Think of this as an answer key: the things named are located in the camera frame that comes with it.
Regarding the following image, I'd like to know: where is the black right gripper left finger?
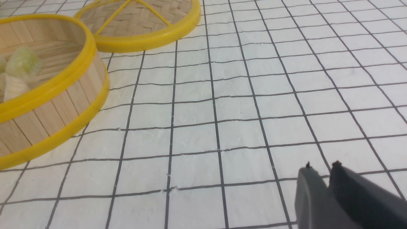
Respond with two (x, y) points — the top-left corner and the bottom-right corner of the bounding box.
(294, 162), (360, 229)

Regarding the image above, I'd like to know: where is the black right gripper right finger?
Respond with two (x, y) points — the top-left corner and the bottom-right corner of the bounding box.
(329, 161), (407, 229)

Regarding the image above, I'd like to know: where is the pale green dumpling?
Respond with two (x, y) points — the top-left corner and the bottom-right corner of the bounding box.
(5, 47), (44, 80)

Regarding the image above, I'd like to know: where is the white dumpling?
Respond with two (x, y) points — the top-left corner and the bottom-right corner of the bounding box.
(1, 73), (31, 102)

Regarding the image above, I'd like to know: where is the bamboo steamer lid yellow rim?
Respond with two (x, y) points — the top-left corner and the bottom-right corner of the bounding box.
(74, 0), (201, 53)

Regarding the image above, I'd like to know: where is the bamboo steamer tray yellow rim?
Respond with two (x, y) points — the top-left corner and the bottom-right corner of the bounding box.
(1, 14), (110, 170)

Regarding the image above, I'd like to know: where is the white grid tablecloth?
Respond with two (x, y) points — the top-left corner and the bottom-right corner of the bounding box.
(1, 0), (407, 229)

